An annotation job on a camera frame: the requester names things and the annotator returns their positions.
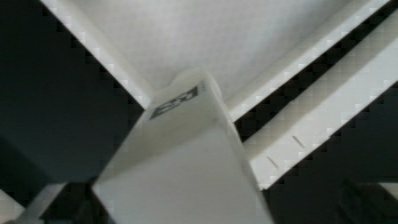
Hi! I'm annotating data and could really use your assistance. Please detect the white front fence wall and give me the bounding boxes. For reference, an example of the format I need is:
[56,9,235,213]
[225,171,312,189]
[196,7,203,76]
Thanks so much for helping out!
[243,9,398,189]

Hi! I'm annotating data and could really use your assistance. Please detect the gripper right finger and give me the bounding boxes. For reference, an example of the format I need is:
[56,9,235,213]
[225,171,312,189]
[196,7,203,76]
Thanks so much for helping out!
[331,181,398,224]

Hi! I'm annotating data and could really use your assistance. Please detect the white left fence piece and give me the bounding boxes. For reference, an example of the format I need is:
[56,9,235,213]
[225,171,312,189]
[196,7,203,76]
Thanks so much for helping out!
[0,189,24,224]

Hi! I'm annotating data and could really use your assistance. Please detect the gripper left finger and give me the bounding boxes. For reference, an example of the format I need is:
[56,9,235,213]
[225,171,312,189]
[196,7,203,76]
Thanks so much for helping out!
[13,176,111,224]

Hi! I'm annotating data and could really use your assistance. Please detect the white desk leg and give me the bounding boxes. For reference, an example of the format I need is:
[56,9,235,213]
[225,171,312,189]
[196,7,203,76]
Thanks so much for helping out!
[92,70,273,224]

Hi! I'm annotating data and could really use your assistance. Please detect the white desk top tray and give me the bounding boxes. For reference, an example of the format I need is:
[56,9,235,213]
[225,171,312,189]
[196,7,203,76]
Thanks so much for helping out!
[38,0,390,118]

